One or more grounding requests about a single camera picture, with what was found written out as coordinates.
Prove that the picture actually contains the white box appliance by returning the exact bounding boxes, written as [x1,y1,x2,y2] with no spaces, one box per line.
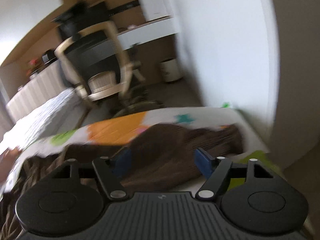
[135,0,170,22]

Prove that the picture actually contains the white desk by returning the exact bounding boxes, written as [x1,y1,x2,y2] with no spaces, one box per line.
[116,16,179,47]

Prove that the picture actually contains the brown corduroy pants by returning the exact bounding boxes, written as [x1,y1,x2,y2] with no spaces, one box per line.
[0,124,244,240]

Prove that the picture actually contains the white quilted bed cover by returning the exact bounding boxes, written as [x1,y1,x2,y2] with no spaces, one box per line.
[0,89,88,153]

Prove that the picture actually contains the potted plant with red leaves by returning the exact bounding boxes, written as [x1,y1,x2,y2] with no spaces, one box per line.
[27,59,42,74]

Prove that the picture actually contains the pink cardboard box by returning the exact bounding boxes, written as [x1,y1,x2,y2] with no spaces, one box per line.
[0,146,22,183]

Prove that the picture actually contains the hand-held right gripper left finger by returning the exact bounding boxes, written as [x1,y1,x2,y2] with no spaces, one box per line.
[51,146,132,200]

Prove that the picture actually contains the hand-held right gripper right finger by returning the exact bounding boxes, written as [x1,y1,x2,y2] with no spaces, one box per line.
[194,148,273,201]

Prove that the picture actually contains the beige mesh office chair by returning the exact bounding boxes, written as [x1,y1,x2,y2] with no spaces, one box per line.
[51,1,148,110]

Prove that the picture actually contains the white trash bin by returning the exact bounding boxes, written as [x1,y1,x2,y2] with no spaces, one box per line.
[160,59,180,82]

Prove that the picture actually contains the beige padded bed headboard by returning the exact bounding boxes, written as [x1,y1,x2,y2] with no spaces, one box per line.
[5,60,75,125]

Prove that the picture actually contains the black round speaker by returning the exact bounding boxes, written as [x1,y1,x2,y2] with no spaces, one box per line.
[41,50,57,64]

